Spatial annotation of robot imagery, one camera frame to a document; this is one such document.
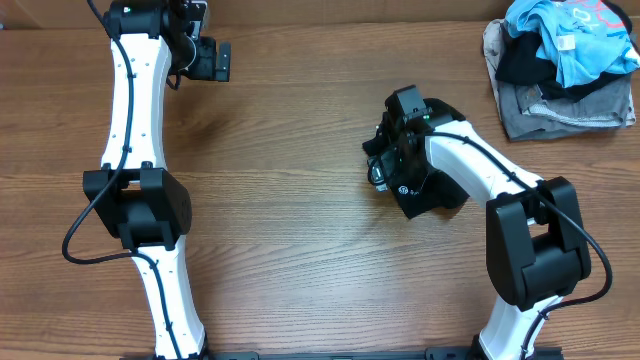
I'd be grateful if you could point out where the black knit garment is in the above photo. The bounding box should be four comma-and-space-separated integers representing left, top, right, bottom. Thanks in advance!
362, 141, 469, 219

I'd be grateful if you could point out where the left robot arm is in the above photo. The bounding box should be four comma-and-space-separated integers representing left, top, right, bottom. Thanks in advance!
83, 1, 231, 359

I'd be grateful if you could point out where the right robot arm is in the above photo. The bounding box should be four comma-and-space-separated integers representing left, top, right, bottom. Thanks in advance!
363, 85, 591, 359

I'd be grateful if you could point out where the beige garment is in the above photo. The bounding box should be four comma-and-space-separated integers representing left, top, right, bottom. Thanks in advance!
483, 19, 505, 119

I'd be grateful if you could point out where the grey folded garment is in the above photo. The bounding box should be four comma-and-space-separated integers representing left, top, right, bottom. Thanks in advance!
492, 76, 636, 141

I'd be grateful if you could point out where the black folded garment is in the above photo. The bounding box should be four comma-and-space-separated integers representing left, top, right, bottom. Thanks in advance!
496, 32, 629, 102

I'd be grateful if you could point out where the light blue shirt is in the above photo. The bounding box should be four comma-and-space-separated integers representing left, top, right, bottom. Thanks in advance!
505, 0, 639, 88

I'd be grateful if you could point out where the cardboard back panel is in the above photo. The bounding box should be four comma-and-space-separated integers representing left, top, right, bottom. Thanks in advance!
1, 0, 512, 29

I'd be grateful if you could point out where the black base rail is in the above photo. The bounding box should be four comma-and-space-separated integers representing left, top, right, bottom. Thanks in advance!
119, 347, 566, 360

